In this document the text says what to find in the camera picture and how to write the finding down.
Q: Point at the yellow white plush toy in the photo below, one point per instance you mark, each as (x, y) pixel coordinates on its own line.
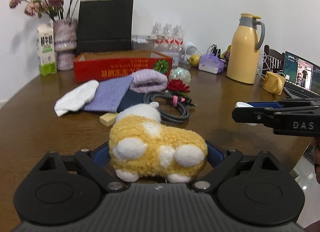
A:
(140, 146)

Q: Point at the iridescent mesh ball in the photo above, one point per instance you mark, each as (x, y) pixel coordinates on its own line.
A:
(180, 74)

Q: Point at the red cardboard box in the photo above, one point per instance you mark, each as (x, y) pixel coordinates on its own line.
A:
(113, 64)

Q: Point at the purple tissue pack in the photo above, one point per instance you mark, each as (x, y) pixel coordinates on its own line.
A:
(211, 63)

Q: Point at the white green milk carton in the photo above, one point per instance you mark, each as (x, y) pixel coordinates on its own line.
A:
(46, 50)

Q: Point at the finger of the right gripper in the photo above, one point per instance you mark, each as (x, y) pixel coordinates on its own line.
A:
(287, 103)
(265, 116)

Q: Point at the small wooden block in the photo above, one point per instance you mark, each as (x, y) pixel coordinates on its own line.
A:
(108, 119)

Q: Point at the yellow mug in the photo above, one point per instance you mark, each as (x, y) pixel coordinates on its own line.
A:
(274, 83)

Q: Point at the small white fan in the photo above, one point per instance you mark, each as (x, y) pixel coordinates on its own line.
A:
(187, 50)

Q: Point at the yellow green apple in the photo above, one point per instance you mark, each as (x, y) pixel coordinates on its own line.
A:
(194, 60)

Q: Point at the white cloth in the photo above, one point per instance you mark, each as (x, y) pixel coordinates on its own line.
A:
(76, 99)

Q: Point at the dark wooden chair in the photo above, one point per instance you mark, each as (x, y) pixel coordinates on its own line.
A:
(273, 60)

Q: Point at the red rose flower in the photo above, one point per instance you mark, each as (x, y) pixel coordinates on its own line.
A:
(177, 85)

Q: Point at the white round dish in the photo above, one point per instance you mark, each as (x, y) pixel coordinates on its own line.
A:
(242, 105)

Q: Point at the purple woven cloth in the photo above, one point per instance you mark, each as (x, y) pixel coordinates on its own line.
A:
(109, 94)

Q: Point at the black paper bag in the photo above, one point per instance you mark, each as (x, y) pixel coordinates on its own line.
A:
(104, 25)

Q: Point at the yellow thermos jug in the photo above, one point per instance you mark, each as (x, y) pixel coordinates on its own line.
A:
(245, 48)

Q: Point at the laptop computer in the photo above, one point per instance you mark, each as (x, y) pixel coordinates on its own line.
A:
(302, 77)

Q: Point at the left water bottle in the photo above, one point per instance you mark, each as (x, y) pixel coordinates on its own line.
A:
(157, 29)

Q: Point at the dark navy cloth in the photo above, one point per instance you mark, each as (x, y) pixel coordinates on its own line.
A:
(130, 99)

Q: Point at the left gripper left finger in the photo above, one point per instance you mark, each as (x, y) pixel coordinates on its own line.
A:
(92, 164)

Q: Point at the person right hand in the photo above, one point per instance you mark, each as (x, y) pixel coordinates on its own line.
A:
(316, 159)

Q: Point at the black binder clips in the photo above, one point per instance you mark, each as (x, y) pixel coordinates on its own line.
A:
(213, 49)

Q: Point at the white flat carton box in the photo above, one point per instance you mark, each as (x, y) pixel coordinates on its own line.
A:
(144, 39)

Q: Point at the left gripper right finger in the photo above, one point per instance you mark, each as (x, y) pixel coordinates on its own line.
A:
(224, 164)

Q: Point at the lilac towel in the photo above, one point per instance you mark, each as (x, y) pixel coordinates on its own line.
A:
(147, 80)

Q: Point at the purple textured vase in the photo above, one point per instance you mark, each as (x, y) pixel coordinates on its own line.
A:
(65, 43)

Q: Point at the middle water bottle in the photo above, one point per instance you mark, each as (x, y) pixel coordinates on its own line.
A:
(167, 35)

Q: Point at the right water bottle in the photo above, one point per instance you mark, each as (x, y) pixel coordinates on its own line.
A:
(178, 35)

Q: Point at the water bottle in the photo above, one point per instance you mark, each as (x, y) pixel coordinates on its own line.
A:
(167, 35)
(157, 29)
(178, 35)

